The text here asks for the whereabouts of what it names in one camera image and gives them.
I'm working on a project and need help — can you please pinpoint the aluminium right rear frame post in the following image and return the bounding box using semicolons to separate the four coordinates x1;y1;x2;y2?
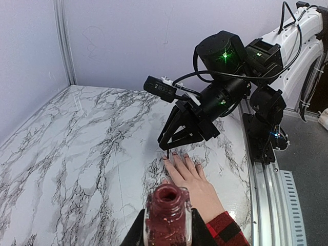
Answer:
53;0;77;86

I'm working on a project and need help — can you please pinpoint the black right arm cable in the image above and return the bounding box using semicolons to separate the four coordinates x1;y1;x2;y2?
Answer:
174;1;312;88

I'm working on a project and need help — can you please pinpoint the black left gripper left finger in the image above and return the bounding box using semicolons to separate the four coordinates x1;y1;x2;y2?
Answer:
120;210;145;246

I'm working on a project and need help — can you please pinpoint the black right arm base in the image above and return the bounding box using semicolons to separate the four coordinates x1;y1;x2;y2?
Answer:
242;86;290;165

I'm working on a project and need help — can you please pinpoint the red black plaid sleeve forearm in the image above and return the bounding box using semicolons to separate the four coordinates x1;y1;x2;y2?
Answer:
206;211;250;246

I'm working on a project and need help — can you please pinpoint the red glitter nail polish bottle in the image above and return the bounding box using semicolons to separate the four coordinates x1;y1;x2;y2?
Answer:
143;183;192;245

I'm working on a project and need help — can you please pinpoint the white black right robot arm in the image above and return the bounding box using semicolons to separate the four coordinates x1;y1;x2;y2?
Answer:
144;2;327;150

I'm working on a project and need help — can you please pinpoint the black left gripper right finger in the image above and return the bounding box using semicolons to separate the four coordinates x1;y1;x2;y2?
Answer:
192;208;218;246

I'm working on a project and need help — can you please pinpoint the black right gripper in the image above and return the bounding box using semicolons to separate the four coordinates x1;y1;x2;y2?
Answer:
158;100;220;150

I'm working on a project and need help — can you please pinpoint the person's bare hand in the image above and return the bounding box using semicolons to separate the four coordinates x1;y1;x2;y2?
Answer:
162;152;226;223

